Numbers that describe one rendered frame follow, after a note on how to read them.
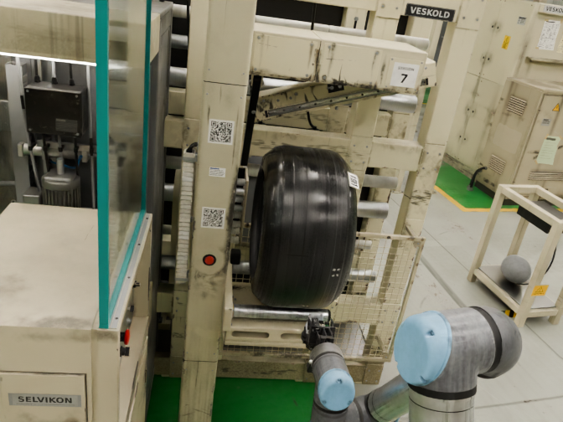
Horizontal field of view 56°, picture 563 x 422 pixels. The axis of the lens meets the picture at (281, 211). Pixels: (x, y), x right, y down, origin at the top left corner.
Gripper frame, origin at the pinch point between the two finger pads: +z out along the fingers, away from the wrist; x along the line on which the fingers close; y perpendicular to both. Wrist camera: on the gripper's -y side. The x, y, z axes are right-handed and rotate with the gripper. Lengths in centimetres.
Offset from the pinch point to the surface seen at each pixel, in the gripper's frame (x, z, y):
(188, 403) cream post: 36, 31, -56
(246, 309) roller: 18.8, 17.7, -6.1
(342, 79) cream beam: -7, 41, 72
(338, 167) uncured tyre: -5.2, 17.9, 45.9
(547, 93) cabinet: -283, 346, 64
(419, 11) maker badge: -40, 69, 99
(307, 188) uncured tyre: 5.6, 10.0, 40.3
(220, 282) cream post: 28.2, 23.9, 0.3
